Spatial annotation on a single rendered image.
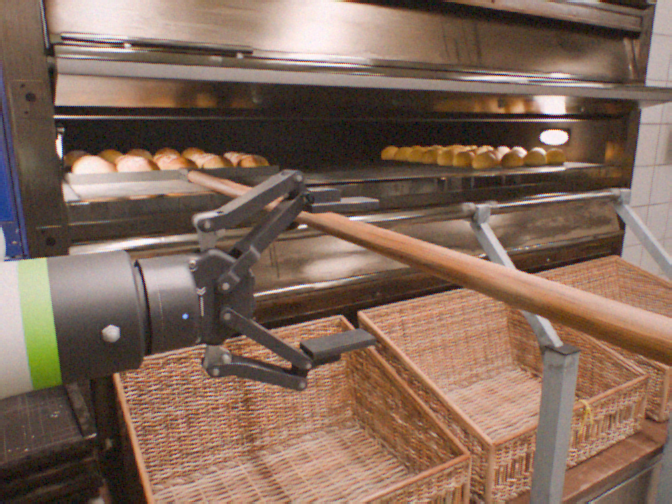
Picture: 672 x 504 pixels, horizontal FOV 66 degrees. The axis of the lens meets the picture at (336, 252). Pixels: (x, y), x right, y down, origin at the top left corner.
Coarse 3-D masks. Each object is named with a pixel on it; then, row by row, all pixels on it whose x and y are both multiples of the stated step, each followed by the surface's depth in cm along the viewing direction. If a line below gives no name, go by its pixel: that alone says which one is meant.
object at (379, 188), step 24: (552, 168) 174; (576, 168) 174; (600, 168) 179; (192, 192) 112; (216, 192) 112; (360, 192) 130; (384, 192) 134; (408, 192) 138; (432, 192) 142; (72, 216) 97; (96, 216) 100; (120, 216) 102; (144, 216) 104
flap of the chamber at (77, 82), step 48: (96, 96) 93; (144, 96) 96; (192, 96) 100; (240, 96) 104; (288, 96) 108; (336, 96) 112; (384, 96) 117; (432, 96) 123; (480, 96) 128; (528, 96) 135; (576, 96) 142; (624, 96) 153
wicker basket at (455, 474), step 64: (320, 320) 127; (128, 384) 105; (192, 384) 112; (256, 384) 118; (320, 384) 126; (384, 384) 116; (128, 448) 94; (192, 448) 111; (256, 448) 118; (320, 448) 120; (384, 448) 119; (448, 448) 100
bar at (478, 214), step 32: (576, 192) 116; (608, 192) 121; (384, 224) 89; (416, 224) 93; (480, 224) 100; (640, 224) 121; (544, 320) 91; (544, 352) 91; (576, 352) 87; (544, 384) 90; (544, 416) 91; (544, 448) 92; (544, 480) 93
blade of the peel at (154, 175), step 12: (204, 168) 140; (216, 168) 142; (228, 168) 144; (240, 168) 145; (252, 168) 147; (264, 168) 149; (276, 168) 151; (72, 180) 125; (84, 180) 126; (96, 180) 128; (108, 180) 129; (120, 180) 130; (132, 180) 132; (144, 180) 133; (156, 180) 135; (168, 180) 136
